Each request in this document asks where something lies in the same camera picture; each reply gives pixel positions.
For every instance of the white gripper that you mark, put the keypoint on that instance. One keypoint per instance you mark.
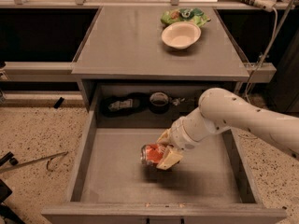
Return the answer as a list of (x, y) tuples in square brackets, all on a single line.
[(179, 136)]

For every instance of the red crushed coke can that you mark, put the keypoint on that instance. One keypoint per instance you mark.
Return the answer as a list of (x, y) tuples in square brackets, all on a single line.
[(151, 154)]

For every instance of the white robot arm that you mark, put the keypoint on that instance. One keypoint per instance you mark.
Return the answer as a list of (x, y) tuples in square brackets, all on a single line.
[(219, 110)]

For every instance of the grey open top drawer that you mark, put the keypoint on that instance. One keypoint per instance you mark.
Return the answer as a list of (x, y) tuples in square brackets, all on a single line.
[(109, 184)]

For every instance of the metal rod on floor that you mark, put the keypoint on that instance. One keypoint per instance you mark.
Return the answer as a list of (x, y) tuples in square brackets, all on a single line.
[(19, 166)]

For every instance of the grey cabinet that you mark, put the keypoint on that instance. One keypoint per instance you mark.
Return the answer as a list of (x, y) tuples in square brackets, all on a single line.
[(125, 43)]

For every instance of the white paper bowl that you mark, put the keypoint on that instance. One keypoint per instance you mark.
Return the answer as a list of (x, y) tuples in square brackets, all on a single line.
[(181, 35)]

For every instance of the small black block on floor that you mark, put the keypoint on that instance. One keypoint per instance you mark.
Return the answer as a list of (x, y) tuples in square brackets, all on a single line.
[(58, 103)]

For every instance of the green chip bag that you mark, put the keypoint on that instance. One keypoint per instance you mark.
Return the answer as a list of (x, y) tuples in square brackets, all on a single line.
[(194, 15)]

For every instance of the black equipment at left edge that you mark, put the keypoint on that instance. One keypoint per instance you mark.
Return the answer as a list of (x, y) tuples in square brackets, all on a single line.
[(6, 214)]

